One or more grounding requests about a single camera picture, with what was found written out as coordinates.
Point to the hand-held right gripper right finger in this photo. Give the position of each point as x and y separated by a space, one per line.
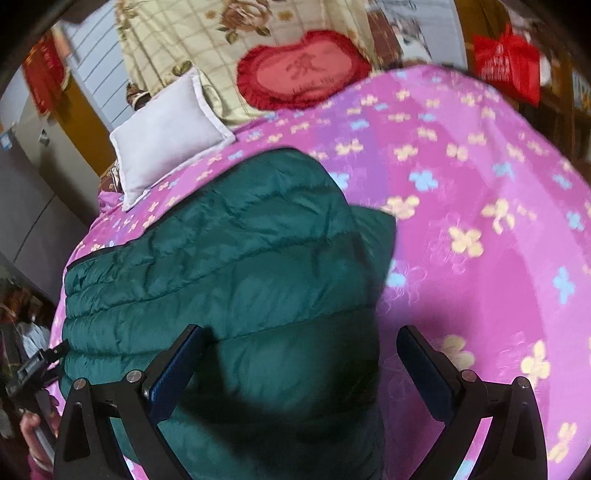
425 374

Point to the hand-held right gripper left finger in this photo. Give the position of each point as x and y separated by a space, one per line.
178 371

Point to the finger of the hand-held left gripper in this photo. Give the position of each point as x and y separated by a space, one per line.
57 353

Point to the dark green puffer jacket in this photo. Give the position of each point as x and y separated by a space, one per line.
231 258

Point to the person's left hand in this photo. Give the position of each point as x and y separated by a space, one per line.
41 438

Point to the grey wardrobe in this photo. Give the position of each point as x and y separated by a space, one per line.
37 198

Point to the pink floral bed sheet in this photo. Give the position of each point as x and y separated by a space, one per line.
485 184

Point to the white pillow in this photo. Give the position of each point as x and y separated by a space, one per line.
161 138

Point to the brown floral pillow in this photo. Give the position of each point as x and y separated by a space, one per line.
137 96

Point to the red hanging banner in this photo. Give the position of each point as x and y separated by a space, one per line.
46 74

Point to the wooden shelf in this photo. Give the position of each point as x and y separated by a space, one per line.
563 106

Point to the red shopping bag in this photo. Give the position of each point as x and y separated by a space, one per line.
505 62

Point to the red heart-shaped cushion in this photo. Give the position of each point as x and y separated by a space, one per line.
300 69

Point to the yellow rose-print quilt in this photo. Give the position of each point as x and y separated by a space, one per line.
184 37

